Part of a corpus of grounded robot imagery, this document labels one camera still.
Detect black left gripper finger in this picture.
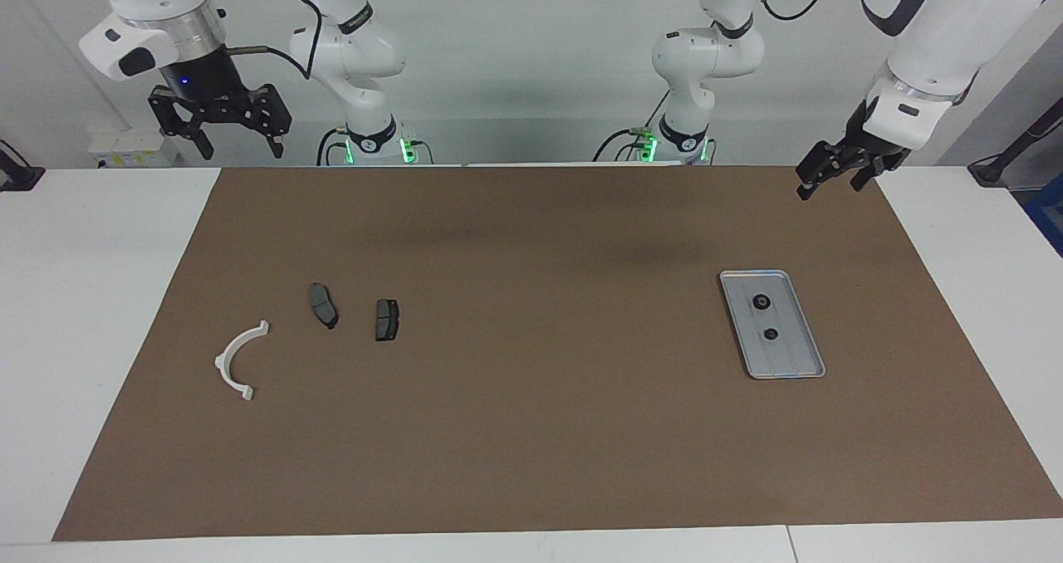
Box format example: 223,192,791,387
849,160,894,193
796,141,841,201

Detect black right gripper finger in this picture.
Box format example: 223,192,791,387
249,84,291,159
149,88,215,162

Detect silver metal tray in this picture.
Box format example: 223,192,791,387
719,270,826,379

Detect blue crate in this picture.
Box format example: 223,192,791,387
1023,173,1063,257

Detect curved dark grey brake pad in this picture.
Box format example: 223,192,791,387
308,283,340,330

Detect brown table mat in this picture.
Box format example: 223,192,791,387
51,164,1063,543

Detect black right base cables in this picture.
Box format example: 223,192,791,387
316,127,434,166

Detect black base cables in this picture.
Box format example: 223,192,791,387
316,127,434,166
592,90,674,163

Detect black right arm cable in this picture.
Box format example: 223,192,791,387
226,0,325,82

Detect black left base cables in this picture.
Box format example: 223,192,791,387
592,90,674,163

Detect white curved plastic bracket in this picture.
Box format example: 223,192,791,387
214,321,271,402

